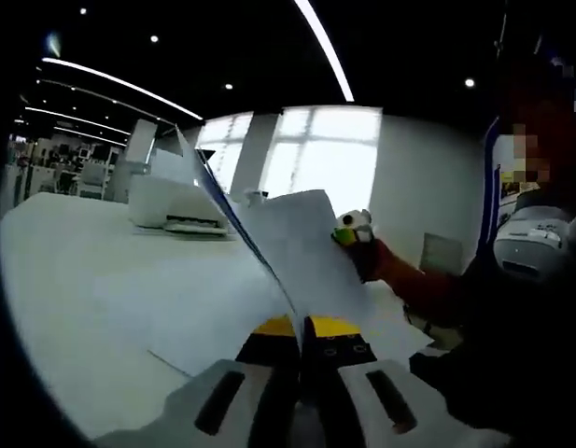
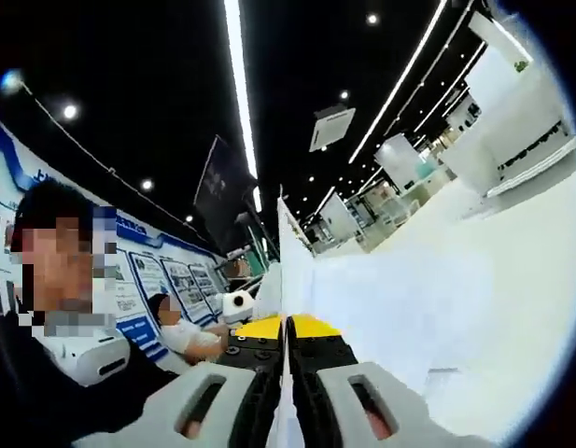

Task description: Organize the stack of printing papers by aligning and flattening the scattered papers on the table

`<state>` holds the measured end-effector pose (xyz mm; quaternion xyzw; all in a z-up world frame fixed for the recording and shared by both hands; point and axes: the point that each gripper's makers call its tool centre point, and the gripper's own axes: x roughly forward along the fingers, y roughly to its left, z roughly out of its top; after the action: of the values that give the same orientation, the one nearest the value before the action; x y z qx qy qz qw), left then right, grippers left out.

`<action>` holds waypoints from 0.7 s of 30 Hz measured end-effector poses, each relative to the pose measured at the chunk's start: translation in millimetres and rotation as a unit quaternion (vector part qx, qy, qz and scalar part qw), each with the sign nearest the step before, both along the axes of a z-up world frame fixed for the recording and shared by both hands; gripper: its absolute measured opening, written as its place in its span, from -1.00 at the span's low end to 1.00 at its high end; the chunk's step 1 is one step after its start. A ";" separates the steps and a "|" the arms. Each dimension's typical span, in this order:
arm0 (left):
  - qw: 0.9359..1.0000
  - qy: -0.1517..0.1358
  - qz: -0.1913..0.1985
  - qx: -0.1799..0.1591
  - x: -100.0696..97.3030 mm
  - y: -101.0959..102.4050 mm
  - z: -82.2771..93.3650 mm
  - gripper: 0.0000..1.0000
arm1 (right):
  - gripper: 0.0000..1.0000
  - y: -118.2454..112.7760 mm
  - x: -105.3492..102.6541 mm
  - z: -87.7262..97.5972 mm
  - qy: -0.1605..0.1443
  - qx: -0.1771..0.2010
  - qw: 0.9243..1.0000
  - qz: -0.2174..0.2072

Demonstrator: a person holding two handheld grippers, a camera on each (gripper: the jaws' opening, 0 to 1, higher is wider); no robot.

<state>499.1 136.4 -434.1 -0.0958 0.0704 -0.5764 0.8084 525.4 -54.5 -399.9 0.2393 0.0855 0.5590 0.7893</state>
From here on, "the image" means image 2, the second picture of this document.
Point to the person's head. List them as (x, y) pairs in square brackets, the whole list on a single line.
[(49, 205)]

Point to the white chest-worn device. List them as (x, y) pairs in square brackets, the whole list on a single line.
[(91, 359)]

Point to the large black monitor screen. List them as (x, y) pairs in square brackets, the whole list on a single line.
[(222, 186)]

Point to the person in dark shirt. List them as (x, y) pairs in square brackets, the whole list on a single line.
[(143, 275)]

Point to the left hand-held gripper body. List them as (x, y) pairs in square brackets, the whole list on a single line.
[(238, 305)]

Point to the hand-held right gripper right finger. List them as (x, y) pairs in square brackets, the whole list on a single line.
[(399, 420)]

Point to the ceiling air conditioner unit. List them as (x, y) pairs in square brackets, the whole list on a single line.
[(332, 128)]

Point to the white printer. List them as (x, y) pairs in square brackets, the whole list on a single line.
[(469, 158)]

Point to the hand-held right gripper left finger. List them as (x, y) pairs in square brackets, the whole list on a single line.
[(175, 410)]

